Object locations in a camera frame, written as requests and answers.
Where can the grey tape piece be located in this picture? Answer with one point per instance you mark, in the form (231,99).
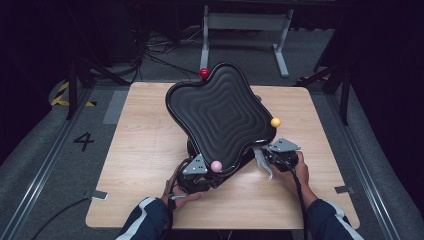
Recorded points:
(96,195)
(344,189)

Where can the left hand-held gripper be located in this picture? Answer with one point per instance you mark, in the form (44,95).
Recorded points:
(195,166)

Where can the black wavy tray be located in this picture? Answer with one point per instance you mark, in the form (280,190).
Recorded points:
(223,113)

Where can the person's right hand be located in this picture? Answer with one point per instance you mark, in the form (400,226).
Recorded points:
(301,173)

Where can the yellow ball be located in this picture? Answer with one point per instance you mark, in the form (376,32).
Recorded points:
(275,122)

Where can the grey metal stand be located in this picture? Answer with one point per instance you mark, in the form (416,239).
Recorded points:
(246,21)

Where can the person's left hand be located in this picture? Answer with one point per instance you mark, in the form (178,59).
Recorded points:
(186,199)

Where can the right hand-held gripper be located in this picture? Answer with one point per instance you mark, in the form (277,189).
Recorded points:
(283,146)

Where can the pink ball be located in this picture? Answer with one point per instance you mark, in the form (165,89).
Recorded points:
(216,166)

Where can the yellow black hazard tape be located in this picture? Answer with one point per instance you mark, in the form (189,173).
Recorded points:
(58,98)

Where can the black tripod stand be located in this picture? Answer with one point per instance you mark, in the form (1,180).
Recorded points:
(71,93)
(344,100)

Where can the metal floor rail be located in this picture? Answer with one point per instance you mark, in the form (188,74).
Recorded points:
(360,160)
(50,160)

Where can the red ball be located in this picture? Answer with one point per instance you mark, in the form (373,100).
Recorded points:
(204,73)

